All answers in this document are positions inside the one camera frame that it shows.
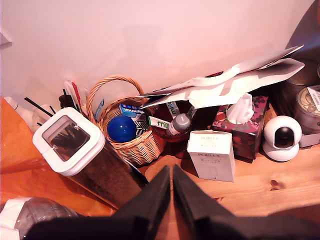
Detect cork coaster stack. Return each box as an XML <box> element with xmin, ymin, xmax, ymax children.
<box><xmin>144</xmin><ymin>154</ymin><xmax>181</xmax><ymax>184</ymax></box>

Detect white Porlex box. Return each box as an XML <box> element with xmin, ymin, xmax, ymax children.
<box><xmin>186</xmin><ymin>130</ymin><xmax>237</xmax><ymax>183</ymax></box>

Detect red pouch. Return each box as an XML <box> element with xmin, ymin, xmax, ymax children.
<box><xmin>151</xmin><ymin>100</ymin><xmax>199</xmax><ymax>144</ymax></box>

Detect black white patterned box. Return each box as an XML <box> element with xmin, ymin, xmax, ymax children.
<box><xmin>131</xmin><ymin>117</ymin><xmax>151</xmax><ymax>139</ymax></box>

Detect grey capped bottle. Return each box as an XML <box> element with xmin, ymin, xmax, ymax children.
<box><xmin>165</xmin><ymin>113</ymin><xmax>193</xmax><ymax>137</ymax></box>

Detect green white small box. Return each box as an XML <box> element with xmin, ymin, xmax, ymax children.
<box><xmin>148</xmin><ymin>115</ymin><xmax>171</xmax><ymax>130</ymax></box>

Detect blue ball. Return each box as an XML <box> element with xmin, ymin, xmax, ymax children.
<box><xmin>107</xmin><ymin>115</ymin><xmax>137</xmax><ymax>144</ymax></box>

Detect floral tissue box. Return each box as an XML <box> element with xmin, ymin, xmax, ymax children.
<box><xmin>212</xmin><ymin>94</ymin><xmax>270</xmax><ymax>160</ymax></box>

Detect blue medicine box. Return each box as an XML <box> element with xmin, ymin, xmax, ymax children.
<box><xmin>118</xmin><ymin>102</ymin><xmax>147</xmax><ymax>119</ymax></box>

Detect clear coffee bean jar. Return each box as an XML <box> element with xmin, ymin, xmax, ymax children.
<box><xmin>32</xmin><ymin>106</ymin><xmax>149</xmax><ymax>210</ymax></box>

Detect white tissue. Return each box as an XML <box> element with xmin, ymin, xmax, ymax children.
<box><xmin>225</xmin><ymin>92</ymin><xmax>255</xmax><ymax>125</ymax></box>

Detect clear plastic bag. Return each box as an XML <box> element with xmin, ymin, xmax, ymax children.
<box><xmin>0</xmin><ymin>196</ymin><xmax>81</xmax><ymax>240</ymax></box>

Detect bundle of pens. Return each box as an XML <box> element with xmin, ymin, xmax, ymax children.
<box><xmin>58</xmin><ymin>79</ymin><xmax>89</xmax><ymax>119</ymax></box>

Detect flat white box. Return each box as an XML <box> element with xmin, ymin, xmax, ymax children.
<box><xmin>298</xmin><ymin>132</ymin><xmax>320</xmax><ymax>149</ymax></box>

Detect orange plastic sheet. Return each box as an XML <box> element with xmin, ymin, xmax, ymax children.
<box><xmin>0</xmin><ymin>95</ymin><xmax>116</xmax><ymax>218</ymax></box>

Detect round labelled tin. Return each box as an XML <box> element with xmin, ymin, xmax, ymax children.
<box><xmin>295</xmin><ymin>84</ymin><xmax>320</xmax><ymax>136</ymax></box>

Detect black stick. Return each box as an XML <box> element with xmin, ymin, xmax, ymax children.
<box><xmin>23</xmin><ymin>96</ymin><xmax>55</xmax><ymax>118</ymax></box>

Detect white plastic bottle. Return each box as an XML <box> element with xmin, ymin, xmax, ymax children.
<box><xmin>3</xmin><ymin>96</ymin><xmax>54</xmax><ymax>134</ymax></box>

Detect wicker basket with handle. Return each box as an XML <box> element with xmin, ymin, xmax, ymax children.
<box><xmin>86</xmin><ymin>74</ymin><xmax>165</xmax><ymax>167</ymax></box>

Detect white round security camera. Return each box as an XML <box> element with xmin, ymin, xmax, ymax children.
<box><xmin>262</xmin><ymin>115</ymin><xmax>303</xmax><ymax>162</ymax></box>

